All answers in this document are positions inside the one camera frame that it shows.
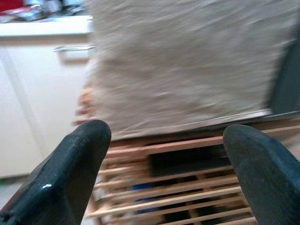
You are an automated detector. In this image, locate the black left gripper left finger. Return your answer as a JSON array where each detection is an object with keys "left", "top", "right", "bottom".
[{"left": 0, "top": 119, "right": 112, "bottom": 225}]

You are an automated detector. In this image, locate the wooden slatted rack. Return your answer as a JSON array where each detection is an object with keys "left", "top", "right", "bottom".
[{"left": 85, "top": 114, "right": 300, "bottom": 225}]

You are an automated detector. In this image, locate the silver fridge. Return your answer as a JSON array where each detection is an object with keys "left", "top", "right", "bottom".
[{"left": 84, "top": 0, "right": 300, "bottom": 141}]

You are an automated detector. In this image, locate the white countertop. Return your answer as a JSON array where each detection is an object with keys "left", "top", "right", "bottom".
[{"left": 0, "top": 15, "right": 94, "bottom": 37}]

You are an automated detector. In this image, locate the black flat box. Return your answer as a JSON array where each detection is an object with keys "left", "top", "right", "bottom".
[{"left": 149, "top": 150, "right": 233, "bottom": 178}]

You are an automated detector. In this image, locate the cream kitchen cabinet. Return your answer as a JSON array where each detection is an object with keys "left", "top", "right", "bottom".
[{"left": 0, "top": 35, "right": 97, "bottom": 181}]

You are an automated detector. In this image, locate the steel cabinet handle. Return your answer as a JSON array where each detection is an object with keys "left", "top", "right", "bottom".
[{"left": 53, "top": 45, "right": 97, "bottom": 53}]

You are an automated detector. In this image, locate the red kitchen appliance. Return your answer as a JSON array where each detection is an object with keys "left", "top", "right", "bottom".
[{"left": 0, "top": 0, "right": 26, "bottom": 16}]

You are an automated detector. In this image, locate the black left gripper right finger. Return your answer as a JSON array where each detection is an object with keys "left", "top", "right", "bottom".
[{"left": 222, "top": 124, "right": 300, "bottom": 225}]

